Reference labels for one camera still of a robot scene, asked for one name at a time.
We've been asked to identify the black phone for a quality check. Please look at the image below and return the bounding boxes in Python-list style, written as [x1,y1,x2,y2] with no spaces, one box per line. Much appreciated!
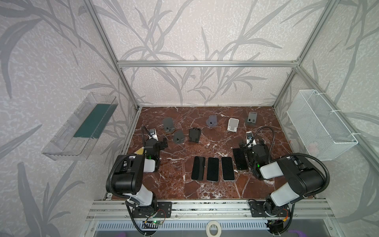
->
[233,148,249,170]
[191,156,205,181]

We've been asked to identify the green-edged phone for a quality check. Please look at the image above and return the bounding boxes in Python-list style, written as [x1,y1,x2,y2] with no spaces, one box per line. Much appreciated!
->
[206,158,219,182]

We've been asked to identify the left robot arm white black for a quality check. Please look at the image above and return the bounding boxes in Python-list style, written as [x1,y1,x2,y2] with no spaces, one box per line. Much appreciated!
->
[106,138,168,212]

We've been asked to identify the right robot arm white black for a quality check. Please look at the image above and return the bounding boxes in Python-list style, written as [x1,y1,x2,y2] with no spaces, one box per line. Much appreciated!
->
[239,141,330,216]

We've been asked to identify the grey round phone stand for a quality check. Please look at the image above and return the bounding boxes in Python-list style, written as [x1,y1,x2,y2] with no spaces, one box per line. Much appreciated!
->
[162,117,176,134]

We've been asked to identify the dark round phone stand left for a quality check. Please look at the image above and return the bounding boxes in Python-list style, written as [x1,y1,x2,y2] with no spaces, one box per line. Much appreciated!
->
[173,130,185,144]

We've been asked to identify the white phone stand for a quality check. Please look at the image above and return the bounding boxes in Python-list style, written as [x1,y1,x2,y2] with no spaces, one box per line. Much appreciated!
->
[227,118,239,132]

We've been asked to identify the grey phone stand rear right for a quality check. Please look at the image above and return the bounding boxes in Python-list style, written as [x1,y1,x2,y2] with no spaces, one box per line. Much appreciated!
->
[245,112,257,126]

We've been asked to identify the black phone stand centre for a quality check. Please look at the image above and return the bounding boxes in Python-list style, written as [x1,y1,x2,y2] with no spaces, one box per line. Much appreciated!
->
[189,128,201,143]

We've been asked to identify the purple-grey phone stand rear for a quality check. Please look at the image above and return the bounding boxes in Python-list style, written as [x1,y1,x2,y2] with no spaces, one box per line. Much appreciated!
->
[206,115,218,127]

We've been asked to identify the yellow sponge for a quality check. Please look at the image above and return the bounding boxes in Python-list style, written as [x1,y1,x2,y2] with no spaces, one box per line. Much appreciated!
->
[134,148,144,155]

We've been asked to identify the white tape roll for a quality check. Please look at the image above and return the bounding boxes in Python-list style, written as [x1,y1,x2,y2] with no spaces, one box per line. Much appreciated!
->
[206,220,222,237]

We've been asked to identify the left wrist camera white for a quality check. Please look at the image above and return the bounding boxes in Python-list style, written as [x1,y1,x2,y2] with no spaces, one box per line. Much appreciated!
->
[149,128,159,141]

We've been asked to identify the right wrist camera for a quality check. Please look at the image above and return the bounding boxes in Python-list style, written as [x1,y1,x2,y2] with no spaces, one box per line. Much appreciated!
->
[246,131,254,145]

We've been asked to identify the white wire mesh basket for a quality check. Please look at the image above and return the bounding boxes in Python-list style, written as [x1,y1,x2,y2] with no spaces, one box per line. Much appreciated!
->
[287,89,358,161]

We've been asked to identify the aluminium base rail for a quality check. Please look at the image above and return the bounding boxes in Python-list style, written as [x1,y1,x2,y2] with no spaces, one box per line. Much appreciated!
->
[86,199,335,221]

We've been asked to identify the clear plastic wall bin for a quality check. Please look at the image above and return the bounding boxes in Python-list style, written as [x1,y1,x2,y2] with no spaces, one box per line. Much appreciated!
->
[42,92,118,161]

